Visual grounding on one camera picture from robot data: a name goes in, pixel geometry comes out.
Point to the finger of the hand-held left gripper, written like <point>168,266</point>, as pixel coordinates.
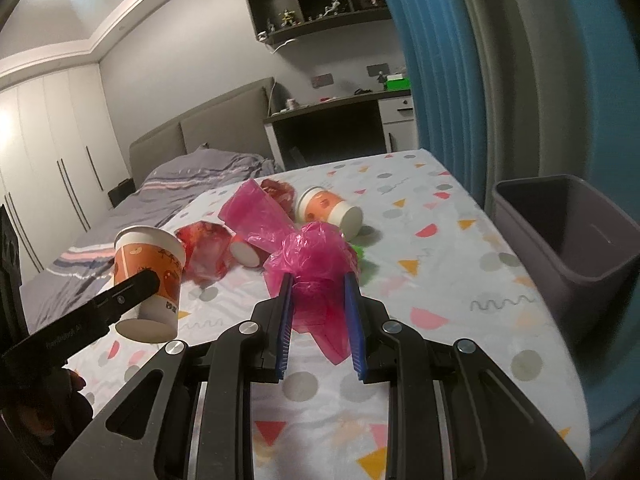
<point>100,310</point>

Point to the black bedside table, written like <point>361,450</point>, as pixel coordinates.
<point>120,192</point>

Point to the beige upholstered headboard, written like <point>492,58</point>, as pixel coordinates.
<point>220,120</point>

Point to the row of figurines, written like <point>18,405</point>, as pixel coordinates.
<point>287,20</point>

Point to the grey plastic bin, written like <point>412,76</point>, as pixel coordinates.
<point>590,290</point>

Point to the person's left hand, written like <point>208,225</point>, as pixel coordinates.
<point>75,395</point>

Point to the grey striped duvet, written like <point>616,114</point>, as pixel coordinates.
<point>125,210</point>

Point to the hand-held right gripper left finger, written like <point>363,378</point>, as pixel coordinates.
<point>285,330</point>

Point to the grey wall socket panel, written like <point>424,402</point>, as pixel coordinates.
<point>377,69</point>
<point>322,80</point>

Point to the dark desk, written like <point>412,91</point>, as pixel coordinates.
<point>320,135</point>

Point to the white wardrobe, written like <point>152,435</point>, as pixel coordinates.
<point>50,150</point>

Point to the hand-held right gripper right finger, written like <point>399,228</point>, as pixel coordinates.
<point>352,325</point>

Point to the orange white paper cup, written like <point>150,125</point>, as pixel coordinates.
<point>325,207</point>
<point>165,255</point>

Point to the dark red plastic bag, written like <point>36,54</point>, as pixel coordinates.
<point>280,191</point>

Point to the white drawer cabinet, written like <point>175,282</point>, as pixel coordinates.
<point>400,125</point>

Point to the blue grey curtain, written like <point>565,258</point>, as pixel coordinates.
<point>450,60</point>

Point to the red paper cup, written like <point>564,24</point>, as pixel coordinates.
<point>245,254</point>

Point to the green box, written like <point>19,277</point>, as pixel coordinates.
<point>398,84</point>

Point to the green plastic packaging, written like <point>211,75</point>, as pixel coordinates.
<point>359,252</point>

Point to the pink plastic bag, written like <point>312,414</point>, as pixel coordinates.
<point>315,260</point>
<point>257,215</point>

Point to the white small jar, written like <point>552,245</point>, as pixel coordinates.
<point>290,104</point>

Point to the red printed plastic bag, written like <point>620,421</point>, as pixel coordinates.
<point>205,247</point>

